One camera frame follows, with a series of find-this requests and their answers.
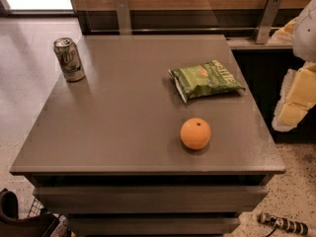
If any green chip bag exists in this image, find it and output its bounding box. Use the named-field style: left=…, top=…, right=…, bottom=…
left=168, top=60, right=245, bottom=103

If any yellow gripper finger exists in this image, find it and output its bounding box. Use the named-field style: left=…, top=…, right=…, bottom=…
left=272, top=62, right=316, bottom=132
left=272, top=17, right=298, bottom=43

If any left metal bracket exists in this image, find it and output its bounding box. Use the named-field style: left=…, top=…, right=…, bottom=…
left=115, top=0, right=132, bottom=35

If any metal bracket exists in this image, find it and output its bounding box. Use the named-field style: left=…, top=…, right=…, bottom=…
left=253, top=0, right=282, bottom=44
left=115, top=0, right=132, bottom=35

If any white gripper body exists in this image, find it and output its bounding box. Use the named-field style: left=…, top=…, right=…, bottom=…
left=292, top=0, right=316, bottom=62

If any dark wire basket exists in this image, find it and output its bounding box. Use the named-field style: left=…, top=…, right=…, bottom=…
left=0, top=189, right=72, bottom=237

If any black white striped tool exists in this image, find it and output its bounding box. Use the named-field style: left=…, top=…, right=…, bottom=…
left=257, top=212, right=316, bottom=237

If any grey drawer cabinet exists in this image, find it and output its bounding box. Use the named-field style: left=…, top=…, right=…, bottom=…
left=11, top=36, right=285, bottom=237

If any green white 7up can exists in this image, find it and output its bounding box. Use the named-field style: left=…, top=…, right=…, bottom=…
left=53, top=38, right=85, bottom=82

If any right metal bracket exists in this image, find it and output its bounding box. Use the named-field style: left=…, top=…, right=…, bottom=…
left=253, top=0, right=282, bottom=44

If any orange fruit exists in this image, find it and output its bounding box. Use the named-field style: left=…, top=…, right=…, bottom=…
left=180, top=118, right=211, bottom=150

